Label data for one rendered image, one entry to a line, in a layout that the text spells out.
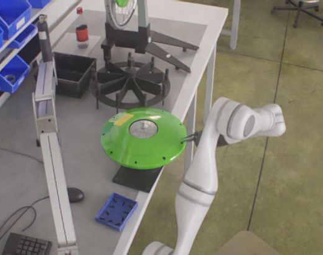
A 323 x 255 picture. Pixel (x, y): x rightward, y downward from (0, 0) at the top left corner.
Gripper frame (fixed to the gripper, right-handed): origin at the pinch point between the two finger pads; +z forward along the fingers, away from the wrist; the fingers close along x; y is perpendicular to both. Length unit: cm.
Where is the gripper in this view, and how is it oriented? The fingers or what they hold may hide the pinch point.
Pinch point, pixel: (181, 140)
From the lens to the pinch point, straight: 161.5
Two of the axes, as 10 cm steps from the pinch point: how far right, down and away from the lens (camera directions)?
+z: -7.8, 2.5, 5.8
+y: 5.4, 7.3, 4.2
